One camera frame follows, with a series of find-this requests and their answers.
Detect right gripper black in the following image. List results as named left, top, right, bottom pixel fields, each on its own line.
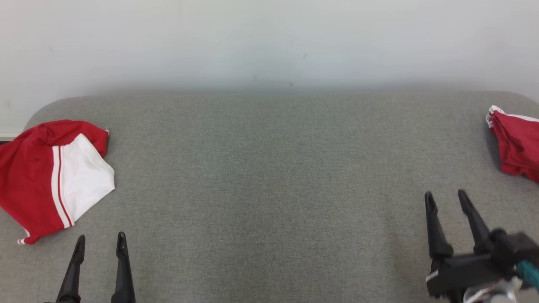
left=424, top=189, right=518, bottom=302

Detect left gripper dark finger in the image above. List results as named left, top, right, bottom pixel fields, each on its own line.
left=112, top=231, right=136, bottom=303
left=56, top=235, right=86, bottom=303

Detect red shorts with white trim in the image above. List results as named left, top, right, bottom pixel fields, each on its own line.
left=486, top=105, right=539, bottom=183

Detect teal cable connector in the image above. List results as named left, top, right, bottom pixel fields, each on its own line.
left=516, top=260, right=539, bottom=291

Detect red white sports jersey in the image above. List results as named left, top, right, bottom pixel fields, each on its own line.
left=0, top=120, right=115, bottom=245

